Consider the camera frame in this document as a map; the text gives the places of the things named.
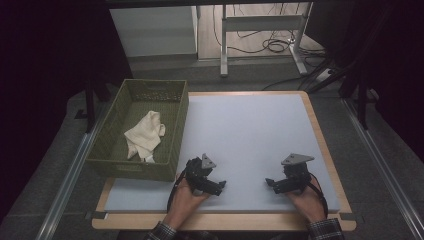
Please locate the white metal desk frame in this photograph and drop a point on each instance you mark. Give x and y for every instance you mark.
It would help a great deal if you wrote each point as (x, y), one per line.
(260, 23)

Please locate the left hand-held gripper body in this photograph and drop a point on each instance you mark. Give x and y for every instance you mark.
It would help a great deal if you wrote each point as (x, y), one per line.
(197, 171)

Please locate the white power strip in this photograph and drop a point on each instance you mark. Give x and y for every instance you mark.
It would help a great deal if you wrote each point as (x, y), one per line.
(325, 75)

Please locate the green woven plastic basket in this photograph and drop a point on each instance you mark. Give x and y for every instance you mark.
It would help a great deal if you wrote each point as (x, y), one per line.
(110, 148)

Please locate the dark metal stand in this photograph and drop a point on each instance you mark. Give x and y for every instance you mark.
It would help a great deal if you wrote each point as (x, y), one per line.
(89, 106)
(362, 100)

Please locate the black tape strip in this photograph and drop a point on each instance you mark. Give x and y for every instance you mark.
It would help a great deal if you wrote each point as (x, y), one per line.
(96, 215)
(351, 216)

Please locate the light grey foam mat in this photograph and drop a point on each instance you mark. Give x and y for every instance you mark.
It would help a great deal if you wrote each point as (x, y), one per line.
(250, 133)

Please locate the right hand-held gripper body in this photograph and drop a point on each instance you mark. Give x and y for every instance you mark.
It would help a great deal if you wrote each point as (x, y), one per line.
(296, 175)

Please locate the white cabinet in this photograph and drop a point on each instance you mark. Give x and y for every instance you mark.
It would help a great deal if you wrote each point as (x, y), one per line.
(153, 31)

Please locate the person's left hand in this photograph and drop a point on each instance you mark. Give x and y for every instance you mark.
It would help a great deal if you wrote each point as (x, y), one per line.
(185, 203)

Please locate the dark curtain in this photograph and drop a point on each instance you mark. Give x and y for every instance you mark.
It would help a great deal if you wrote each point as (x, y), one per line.
(40, 66)
(393, 50)

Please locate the cream printed cloth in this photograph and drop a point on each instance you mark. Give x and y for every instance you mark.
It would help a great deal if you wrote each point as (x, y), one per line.
(145, 133)

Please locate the aluminium floor rail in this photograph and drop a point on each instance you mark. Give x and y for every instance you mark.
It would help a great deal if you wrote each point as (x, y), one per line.
(66, 186)
(383, 166)

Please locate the person's right hand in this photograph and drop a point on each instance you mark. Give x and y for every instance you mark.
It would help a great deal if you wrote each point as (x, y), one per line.
(311, 203)

